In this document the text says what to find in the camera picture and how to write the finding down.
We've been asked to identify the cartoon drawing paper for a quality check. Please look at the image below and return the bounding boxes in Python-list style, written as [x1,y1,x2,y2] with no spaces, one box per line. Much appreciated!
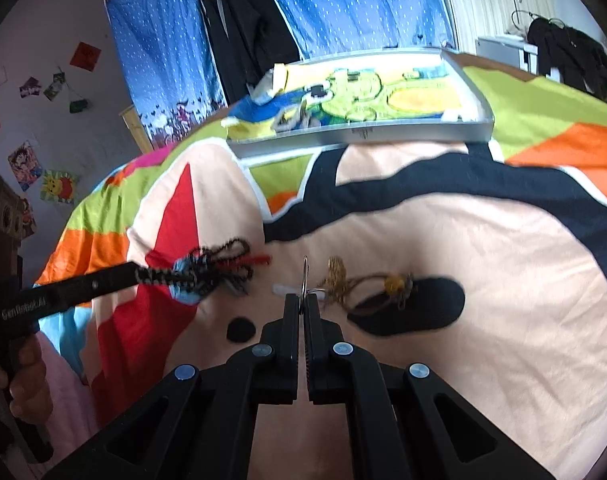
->
[228,54,477,137]

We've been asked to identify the yellow cartoon wall poster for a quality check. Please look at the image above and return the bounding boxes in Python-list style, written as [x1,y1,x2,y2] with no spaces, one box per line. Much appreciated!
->
[40,170,80,206]

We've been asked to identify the red paper wall square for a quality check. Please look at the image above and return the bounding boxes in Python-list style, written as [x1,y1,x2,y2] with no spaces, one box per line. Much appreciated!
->
[70,41,103,72]

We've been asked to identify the brown cord bracelet yellow bead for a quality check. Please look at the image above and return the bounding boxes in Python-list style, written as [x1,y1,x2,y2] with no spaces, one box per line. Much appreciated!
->
[317,256,415,318]

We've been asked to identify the hanging black clothes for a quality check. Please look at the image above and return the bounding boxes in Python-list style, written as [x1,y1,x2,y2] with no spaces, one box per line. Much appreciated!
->
[192,0,302,107]

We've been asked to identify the silver metal ring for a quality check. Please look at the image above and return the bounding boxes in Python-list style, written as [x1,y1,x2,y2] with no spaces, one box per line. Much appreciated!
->
[299,256,329,302]

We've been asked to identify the colourful printed blanket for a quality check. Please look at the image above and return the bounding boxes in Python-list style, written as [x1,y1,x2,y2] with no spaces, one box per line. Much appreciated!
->
[36,52,607,480]

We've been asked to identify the anime figure wall poster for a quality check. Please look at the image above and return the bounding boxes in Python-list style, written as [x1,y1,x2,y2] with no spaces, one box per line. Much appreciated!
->
[7,141,45,192]

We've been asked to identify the light wooden frame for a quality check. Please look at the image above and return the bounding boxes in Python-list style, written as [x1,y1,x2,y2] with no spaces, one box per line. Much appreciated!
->
[120,104,155,154]

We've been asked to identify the white tray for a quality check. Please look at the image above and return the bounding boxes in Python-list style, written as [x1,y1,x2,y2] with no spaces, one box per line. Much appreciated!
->
[226,47,495,159]

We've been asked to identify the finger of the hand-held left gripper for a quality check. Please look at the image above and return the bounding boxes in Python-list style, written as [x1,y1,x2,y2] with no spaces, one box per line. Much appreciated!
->
[46,259,184,308]

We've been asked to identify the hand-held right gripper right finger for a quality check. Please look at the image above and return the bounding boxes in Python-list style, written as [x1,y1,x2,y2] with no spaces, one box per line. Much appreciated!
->
[302,293,554,480]

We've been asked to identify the white printer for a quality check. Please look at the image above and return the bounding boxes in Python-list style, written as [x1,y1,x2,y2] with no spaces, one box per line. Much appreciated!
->
[476,35,540,77]

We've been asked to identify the person's left hand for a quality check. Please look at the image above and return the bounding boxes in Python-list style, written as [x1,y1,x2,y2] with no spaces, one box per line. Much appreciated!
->
[0,332,54,427]

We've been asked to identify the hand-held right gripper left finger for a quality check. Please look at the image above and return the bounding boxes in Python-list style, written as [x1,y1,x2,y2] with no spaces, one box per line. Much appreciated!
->
[43,294,301,480]

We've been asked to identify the black jacket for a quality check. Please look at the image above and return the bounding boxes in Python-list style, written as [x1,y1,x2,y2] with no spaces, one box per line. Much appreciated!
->
[526,16,607,107]

